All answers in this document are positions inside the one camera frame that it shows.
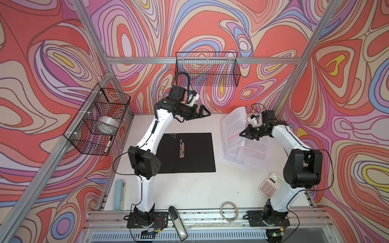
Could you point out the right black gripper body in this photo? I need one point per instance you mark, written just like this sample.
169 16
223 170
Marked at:
257 131

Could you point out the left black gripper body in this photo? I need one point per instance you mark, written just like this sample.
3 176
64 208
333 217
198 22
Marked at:
189 112

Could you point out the printed paper sheet top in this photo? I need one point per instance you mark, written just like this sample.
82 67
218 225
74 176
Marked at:
232 125

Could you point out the printed paper sheet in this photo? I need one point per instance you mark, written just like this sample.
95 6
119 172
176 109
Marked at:
253 154
232 125

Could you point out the white black lever arch folder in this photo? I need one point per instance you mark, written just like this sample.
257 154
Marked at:
186 153

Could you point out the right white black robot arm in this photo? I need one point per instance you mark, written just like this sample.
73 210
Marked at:
302 171

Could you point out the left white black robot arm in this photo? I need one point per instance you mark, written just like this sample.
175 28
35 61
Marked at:
143 157

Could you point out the printed paper sheet lower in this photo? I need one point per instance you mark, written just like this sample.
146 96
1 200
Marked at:
253 154

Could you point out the white pink calculator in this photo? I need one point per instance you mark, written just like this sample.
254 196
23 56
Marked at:
271 185

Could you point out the silver tape roll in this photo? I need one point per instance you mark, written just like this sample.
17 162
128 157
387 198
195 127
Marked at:
109 121

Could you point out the white marker pen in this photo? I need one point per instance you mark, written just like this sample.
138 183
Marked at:
107 148

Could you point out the light blue stapler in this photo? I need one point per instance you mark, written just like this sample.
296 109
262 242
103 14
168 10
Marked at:
119 195

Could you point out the black handheld scanner device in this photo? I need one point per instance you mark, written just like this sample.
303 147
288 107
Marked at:
177 223

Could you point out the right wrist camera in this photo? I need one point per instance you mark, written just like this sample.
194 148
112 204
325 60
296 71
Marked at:
253 120

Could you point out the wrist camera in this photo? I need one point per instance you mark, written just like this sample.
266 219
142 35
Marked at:
253 120
192 98

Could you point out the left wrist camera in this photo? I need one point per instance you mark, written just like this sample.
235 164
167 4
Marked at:
192 98

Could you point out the black wire basket back wall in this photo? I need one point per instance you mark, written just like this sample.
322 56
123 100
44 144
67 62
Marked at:
207 68

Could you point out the black wire basket wall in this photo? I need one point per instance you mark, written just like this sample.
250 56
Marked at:
89 136
207 68

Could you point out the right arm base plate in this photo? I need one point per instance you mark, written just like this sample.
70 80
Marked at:
261 219

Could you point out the black wire basket left wall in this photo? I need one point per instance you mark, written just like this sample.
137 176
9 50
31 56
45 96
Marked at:
89 136

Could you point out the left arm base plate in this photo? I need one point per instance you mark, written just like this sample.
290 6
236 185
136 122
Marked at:
158 221

